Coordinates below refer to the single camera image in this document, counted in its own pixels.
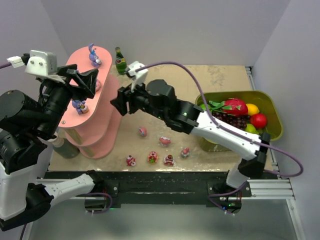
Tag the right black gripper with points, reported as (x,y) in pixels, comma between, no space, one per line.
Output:
(125,100)

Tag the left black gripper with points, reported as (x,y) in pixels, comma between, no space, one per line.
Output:
(71,78)

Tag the purple bunny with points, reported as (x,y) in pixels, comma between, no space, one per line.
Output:
(98,85)

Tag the purple bunny figure toy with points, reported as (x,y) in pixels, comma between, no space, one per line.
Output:
(93,57)

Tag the small purple bunny cupcake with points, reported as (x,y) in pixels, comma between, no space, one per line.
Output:
(80,106)

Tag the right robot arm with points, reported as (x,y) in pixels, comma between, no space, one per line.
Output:
(158,99)

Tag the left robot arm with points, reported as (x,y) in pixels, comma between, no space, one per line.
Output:
(26,124)

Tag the pink tiered shelf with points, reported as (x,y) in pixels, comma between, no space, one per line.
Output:
(95,132)

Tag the pink egg shaped toy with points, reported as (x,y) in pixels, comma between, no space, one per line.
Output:
(142,131)

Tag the green glass bottle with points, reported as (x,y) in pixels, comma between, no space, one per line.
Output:
(120,62)

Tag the pink white cake toy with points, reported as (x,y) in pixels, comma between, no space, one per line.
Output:
(165,141)

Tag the red white cake toy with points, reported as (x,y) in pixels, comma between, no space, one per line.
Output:
(131,161)

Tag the pink round cake toy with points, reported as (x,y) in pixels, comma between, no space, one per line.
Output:
(152,157)

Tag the green soap dispenser bottle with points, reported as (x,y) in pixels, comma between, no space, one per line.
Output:
(64,148)

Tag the strawberry cake toy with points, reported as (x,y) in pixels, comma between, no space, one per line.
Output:
(169,160)

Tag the pink bunny figure toy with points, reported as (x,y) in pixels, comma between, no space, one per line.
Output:
(185,152)

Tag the pink dragon fruit toy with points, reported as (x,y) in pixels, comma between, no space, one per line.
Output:
(232,106)

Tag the purple grape bunch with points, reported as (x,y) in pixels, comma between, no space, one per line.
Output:
(239,122)

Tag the green pear toy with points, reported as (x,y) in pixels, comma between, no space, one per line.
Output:
(251,129)

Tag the yellow lemon toy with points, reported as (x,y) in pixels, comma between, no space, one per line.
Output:
(252,109)

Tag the red apple toy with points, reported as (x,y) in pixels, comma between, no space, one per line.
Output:
(259,120)

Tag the olive green plastic bin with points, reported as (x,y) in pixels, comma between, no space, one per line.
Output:
(264,103)

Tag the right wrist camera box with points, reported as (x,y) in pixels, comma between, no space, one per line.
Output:
(137,77)

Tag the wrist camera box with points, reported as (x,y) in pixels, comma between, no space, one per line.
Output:
(43,64)
(137,77)

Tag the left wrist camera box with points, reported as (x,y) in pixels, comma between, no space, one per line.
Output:
(43,64)

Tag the black base frame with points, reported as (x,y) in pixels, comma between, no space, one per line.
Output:
(166,188)

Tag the aluminium rail frame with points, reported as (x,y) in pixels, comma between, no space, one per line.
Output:
(270,189)

